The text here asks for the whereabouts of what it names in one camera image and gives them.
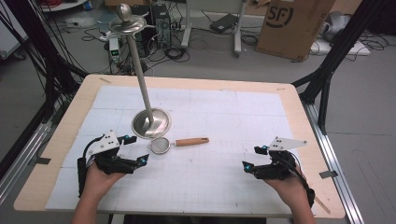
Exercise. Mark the flat black device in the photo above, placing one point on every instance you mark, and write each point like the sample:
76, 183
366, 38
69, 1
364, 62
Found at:
223, 22

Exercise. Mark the silver grey appliance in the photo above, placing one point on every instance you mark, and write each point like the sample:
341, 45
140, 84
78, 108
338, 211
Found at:
336, 25

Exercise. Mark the tall metal stand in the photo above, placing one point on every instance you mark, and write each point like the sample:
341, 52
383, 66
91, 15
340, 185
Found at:
151, 123

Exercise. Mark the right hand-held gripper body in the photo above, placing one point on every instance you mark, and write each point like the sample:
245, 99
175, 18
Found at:
280, 168

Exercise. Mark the white metal stand frame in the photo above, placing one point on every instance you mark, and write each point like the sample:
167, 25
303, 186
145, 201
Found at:
238, 34

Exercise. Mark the black computer tower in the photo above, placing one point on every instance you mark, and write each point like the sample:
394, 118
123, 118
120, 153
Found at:
161, 26

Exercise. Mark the white box with green light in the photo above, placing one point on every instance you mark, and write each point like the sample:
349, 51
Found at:
114, 49

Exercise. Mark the person's right hand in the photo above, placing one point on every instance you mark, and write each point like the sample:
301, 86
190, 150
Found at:
291, 189

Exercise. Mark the grey tape piece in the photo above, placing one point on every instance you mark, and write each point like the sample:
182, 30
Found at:
328, 174
42, 160

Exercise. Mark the tan tape strip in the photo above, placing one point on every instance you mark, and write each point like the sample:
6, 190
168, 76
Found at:
322, 205
105, 80

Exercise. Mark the person's left hand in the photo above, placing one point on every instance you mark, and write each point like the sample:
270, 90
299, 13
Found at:
98, 183

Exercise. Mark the white grid mat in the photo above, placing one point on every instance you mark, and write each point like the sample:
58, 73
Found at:
202, 180

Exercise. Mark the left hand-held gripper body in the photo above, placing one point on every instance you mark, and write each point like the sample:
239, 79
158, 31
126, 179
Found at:
106, 146

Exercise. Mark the aluminium rail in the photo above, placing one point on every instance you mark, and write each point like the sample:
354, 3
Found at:
21, 168
336, 168

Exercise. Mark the black metal frame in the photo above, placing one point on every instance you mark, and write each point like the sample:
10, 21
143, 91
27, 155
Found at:
333, 59
53, 71

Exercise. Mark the white flat board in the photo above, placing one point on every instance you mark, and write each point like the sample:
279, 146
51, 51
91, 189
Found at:
342, 48

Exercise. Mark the brown cardboard box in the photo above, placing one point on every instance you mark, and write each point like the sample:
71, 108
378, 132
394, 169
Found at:
292, 28

